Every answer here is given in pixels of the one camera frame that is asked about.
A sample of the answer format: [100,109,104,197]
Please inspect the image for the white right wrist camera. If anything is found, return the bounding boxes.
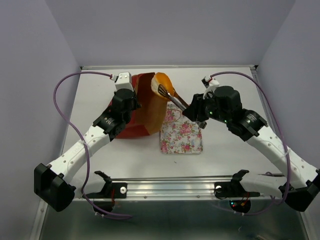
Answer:
[201,75,220,99]

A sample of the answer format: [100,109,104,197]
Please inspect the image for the metal tongs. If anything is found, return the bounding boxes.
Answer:
[157,84,207,130]

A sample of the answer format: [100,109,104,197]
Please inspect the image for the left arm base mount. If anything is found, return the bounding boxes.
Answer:
[82,170,132,220]

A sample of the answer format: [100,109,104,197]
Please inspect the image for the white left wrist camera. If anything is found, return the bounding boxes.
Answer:
[110,72,134,92]

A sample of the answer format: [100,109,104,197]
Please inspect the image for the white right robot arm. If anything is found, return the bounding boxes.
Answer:
[182,86,320,212]

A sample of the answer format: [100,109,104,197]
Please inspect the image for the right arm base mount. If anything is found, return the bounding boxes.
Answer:
[213,169,261,215]

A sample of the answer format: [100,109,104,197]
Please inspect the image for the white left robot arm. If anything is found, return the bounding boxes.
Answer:
[33,88,140,212]

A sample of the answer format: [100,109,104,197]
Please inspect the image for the aluminium front mounting rail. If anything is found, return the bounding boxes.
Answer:
[82,174,283,201]

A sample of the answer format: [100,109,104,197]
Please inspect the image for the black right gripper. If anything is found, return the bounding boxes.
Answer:
[181,91,230,124]

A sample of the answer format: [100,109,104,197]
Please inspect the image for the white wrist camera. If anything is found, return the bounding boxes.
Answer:
[110,72,134,92]
[201,75,220,99]

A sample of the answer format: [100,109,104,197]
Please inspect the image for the orange round fake bread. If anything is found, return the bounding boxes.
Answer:
[150,72,175,102]

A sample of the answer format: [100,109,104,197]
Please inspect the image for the floral rectangular tray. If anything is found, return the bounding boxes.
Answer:
[160,103,203,155]

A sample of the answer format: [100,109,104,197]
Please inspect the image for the red paper bag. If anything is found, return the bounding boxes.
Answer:
[116,72,173,139]

